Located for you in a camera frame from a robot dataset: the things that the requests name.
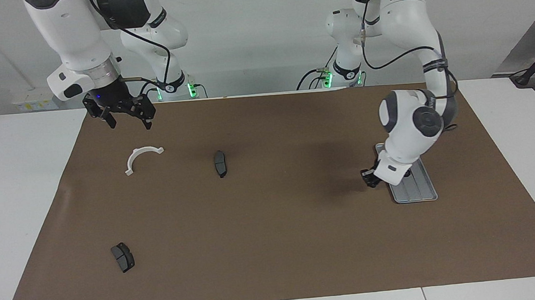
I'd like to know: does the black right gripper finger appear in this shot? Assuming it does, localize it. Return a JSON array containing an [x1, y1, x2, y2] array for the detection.
[[120, 94, 157, 131], [82, 92, 117, 131]]

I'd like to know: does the black base cable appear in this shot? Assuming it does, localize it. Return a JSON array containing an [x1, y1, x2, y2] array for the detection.
[[294, 45, 341, 91]]

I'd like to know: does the silver metal tray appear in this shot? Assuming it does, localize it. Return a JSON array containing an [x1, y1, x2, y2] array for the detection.
[[374, 139, 439, 206]]

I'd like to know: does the white curved plastic bracket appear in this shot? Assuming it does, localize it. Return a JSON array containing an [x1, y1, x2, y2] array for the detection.
[[124, 146, 166, 177]]

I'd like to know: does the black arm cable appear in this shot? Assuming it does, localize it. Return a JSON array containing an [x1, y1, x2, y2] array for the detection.
[[89, 0, 173, 87], [358, 0, 461, 138]]

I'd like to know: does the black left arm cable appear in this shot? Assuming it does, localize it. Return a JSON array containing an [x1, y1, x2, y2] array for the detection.
[[358, 0, 461, 138]]

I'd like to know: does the white wall socket box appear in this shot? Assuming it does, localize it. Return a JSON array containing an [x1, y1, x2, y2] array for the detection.
[[10, 86, 58, 113]]

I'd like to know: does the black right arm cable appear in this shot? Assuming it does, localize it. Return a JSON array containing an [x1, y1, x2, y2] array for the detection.
[[89, 0, 173, 87]]

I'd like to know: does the short dark grey brake pad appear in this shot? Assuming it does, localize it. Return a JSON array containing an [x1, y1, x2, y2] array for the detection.
[[110, 242, 136, 274]]

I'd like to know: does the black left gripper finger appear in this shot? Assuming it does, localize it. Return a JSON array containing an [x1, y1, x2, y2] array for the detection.
[[361, 168, 380, 190]]

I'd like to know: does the long dark grey brake pad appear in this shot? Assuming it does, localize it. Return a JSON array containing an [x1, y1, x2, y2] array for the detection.
[[213, 150, 228, 179]]

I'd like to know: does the brown table mat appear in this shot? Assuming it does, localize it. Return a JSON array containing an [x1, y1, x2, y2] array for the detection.
[[0, 74, 535, 300]]

